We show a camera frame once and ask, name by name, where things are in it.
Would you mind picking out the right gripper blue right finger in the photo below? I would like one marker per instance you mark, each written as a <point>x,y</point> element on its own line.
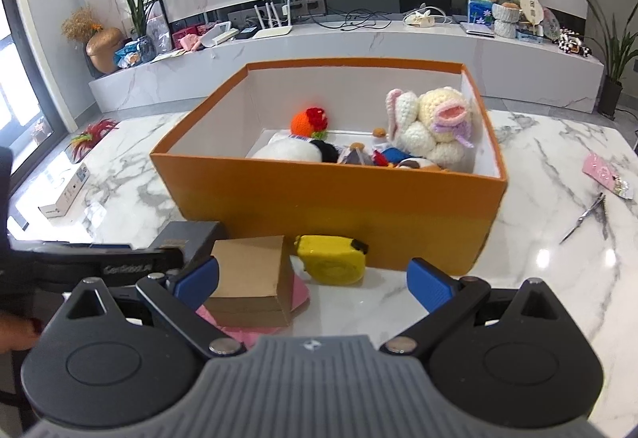
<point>448,302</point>

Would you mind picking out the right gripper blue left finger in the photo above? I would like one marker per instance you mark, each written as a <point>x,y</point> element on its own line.
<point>174,301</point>

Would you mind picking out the dark grey gift box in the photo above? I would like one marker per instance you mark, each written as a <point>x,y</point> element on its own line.
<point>194,238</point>

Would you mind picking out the gold cardboard box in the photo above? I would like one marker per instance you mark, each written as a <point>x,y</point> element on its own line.
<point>254,273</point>

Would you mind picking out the yellow tape measure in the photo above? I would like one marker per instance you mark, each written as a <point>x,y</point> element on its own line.
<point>332,260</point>

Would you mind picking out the pink leather card wallet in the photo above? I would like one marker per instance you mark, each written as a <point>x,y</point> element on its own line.
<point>247,326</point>

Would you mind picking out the sailor dog plush toy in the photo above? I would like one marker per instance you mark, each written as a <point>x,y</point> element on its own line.
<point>385,154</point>

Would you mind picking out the cream crochet sheep doll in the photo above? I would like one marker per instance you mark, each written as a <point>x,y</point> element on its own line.
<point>435,125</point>

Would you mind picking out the white plush penguin toy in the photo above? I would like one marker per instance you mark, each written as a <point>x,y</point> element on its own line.
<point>292,148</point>

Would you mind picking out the pink illustrated card box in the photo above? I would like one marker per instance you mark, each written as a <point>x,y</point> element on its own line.
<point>355,154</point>

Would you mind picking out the person left hand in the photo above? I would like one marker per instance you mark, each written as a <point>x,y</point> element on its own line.
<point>18,334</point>

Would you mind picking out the red feather decoration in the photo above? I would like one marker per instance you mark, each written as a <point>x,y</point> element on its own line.
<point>81,145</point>

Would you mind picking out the large orange cardboard box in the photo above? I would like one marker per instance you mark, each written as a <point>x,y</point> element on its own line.
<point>444,217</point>

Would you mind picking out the metal scissors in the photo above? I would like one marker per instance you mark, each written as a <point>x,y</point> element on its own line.
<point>583,216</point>

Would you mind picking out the orange red crochet toy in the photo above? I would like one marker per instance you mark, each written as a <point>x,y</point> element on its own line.
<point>310,123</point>

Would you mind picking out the golden vase with dried flowers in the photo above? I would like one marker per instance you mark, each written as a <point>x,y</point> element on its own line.
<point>100,43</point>

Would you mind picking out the white power strip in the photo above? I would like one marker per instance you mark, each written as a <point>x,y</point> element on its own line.
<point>426,16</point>

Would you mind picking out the cow figurine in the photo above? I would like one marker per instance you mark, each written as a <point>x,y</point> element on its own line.
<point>572,43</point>

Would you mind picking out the white woven baskets stack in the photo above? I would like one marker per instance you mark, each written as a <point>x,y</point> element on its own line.
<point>506,17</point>

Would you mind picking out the white wifi router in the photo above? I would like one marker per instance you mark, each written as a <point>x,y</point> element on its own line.
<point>273,22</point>

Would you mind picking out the green plant in glass vase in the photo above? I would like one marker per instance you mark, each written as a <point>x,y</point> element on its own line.
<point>139,11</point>

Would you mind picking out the potted plant right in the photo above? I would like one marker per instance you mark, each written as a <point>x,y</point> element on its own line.
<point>619,47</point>

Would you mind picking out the round paper fan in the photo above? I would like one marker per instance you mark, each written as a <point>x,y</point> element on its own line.
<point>533,13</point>

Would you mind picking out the pink keychain card package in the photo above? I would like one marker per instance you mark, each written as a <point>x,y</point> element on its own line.
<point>597,168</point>

